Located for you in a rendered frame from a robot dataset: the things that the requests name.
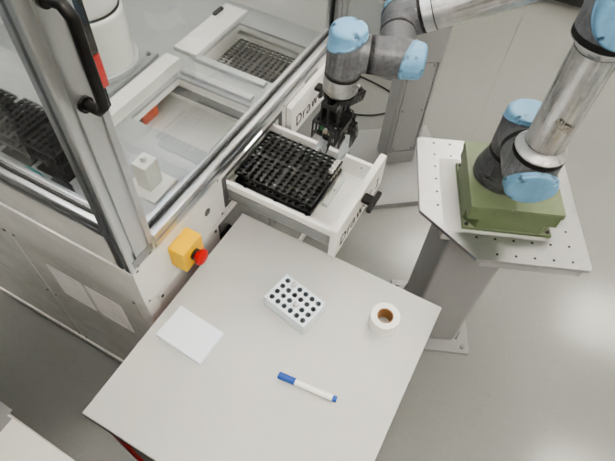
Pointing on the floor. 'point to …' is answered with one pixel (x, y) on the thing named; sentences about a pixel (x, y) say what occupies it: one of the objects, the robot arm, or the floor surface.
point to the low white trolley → (268, 362)
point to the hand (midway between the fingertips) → (334, 150)
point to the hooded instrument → (24, 442)
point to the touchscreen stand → (404, 128)
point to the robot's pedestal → (449, 272)
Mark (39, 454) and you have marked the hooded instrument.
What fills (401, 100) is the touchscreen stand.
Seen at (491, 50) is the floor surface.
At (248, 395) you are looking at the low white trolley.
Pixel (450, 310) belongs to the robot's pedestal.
